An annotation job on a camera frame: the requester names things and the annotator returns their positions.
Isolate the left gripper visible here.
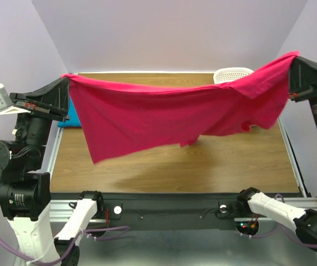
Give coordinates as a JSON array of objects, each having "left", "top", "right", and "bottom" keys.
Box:
[{"left": 12, "top": 71, "right": 74, "bottom": 162}]

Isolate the pink t-shirt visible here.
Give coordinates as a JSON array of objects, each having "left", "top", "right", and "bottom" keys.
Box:
[{"left": 68, "top": 51, "right": 299, "bottom": 163}]

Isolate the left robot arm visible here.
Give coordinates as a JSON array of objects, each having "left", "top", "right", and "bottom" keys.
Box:
[{"left": 0, "top": 78, "right": 105, "bottom": 265}]

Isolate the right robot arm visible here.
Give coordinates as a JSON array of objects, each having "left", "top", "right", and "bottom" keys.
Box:
[{"left": 236, "top": 57, "right": 317, "bottom": 252}]

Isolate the blue folded t-shirt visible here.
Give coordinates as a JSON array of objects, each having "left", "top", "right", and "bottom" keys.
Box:
[{"left": 57, "top": 99, "right": 81, "bottom": 128}]

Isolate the white plastic basket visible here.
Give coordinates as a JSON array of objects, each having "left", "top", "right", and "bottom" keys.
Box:
[{"left": 213, "top": 67, "right": 254, "bottom": 84}]

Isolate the aluminium frame rail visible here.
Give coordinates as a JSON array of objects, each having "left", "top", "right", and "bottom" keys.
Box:
[{"left": 48, "top": 122, "right": 317, "bottom": 224}]

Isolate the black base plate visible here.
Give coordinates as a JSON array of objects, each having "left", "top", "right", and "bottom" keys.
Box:
[{"left": 72, "top": 192, "right": 270, "bottom": 232}]

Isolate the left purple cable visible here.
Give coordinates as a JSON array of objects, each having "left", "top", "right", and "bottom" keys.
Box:
[{"left": 0, "top": 213, "right": 130, "bottom": 263}]

